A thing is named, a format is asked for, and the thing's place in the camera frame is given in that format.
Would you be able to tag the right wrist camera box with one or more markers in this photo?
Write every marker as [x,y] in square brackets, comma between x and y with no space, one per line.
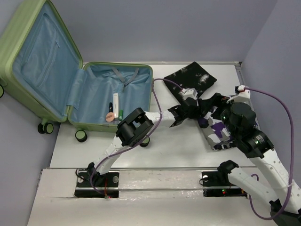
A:
[243,94]

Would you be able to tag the white rectangular tube box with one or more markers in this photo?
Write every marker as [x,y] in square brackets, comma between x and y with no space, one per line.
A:
[116,106]

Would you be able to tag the small green bottle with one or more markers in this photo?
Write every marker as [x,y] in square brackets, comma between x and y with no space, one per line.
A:
[121,115]

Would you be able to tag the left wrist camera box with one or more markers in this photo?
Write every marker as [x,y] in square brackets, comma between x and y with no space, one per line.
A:
[189,93]

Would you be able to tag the purple grey camouflage garment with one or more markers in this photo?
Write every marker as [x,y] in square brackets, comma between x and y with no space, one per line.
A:
[216,135]

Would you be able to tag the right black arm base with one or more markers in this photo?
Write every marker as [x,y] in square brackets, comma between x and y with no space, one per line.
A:
[215,184]

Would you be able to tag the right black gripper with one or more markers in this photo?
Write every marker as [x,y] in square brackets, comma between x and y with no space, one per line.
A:
[217,99]

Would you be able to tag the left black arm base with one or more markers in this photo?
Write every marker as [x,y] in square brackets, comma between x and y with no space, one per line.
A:
[104,186]

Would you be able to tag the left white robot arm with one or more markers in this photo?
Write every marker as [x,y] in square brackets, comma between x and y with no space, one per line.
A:
[137,126]

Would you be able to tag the black white tie-dye shirt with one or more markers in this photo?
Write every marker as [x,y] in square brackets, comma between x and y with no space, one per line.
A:
[191,76]

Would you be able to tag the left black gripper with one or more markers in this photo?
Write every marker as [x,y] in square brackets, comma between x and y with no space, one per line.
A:
[198,113]

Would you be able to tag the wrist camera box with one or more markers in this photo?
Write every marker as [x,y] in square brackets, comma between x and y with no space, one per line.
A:
[243,94]
[189,93]

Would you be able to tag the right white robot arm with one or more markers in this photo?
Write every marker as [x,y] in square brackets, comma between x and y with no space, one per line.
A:
[284,195]

